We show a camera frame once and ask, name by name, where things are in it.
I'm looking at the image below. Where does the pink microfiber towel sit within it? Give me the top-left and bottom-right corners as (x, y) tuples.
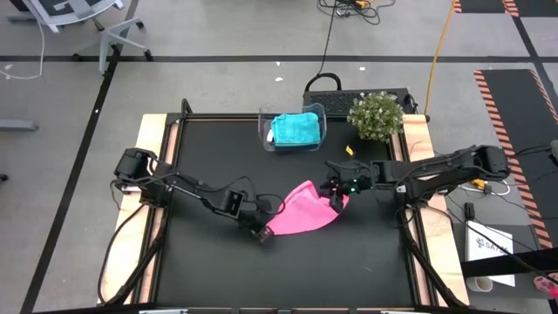
(265, 180), (350, 236)

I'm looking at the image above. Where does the teal microfiber towel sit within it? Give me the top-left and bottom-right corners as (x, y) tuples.
(269, 112), (323, 147)

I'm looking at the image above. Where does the clear plastic bin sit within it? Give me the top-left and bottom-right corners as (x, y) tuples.
(257, 103), (328, 153)

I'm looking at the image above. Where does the small potted artificial plant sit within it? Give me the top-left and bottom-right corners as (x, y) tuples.
(346, 90), (405, 143)

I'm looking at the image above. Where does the black perforated metal box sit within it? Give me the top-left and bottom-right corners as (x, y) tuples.
(303, 87), (419, 119)

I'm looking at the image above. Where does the wooden side board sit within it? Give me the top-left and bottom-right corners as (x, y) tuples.
(390, 113), (471, 306)
(98, 113), (180, 305)

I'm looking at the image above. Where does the white printed cardboard box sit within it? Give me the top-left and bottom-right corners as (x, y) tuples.
(464, 220), (516, 288)

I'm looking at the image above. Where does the beige tape roll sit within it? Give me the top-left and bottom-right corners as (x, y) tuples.
(466, 276), (493, 293)

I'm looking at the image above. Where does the black flat beam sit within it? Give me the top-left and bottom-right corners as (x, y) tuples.
(460, 247), (558, 279)

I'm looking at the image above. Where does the black hazard-striped floor mat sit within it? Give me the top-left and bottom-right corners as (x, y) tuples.
(473, 68), (558, 250)
(452, 0), (558, 18)

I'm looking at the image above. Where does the pink spotted object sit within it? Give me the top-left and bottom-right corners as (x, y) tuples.
(534, 272), (558, 300)

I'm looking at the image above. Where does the white office chair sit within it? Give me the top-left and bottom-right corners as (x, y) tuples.
(6, 0), (153, 75)

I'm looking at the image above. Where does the grey metal bar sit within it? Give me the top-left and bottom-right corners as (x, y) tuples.
(0, 119), (40, 133)

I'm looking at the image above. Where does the black aluminium table frame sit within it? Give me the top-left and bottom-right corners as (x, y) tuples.
(98, 98), (470, 314)

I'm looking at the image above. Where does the long black cable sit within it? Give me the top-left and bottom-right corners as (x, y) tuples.
(303, 0), (344, 93)

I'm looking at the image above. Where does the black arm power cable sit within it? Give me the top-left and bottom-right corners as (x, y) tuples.
(96, 202), (147, 305)

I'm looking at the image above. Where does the white cable loop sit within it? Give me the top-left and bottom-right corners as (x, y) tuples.
(461, 181), (511, 196)

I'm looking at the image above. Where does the tangled black cable bundle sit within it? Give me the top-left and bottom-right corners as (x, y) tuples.
(317, 0), (396, 26)

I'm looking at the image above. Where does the long yellow cable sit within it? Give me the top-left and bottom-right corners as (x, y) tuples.
(425, 0), (457, 115)

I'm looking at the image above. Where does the thin white floor cable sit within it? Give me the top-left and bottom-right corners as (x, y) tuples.
(0, 17), (47, 81)

